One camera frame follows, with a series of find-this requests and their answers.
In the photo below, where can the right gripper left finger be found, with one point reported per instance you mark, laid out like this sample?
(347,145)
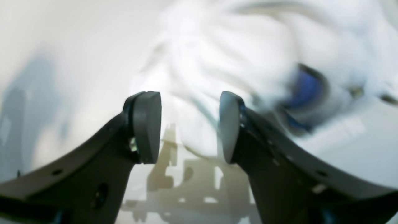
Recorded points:
(87,185)

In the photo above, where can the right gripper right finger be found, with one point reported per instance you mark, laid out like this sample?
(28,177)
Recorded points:
(290,185)

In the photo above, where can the white t-shirt with print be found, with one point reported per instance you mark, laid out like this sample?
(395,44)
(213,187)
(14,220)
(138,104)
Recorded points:
(302,63)

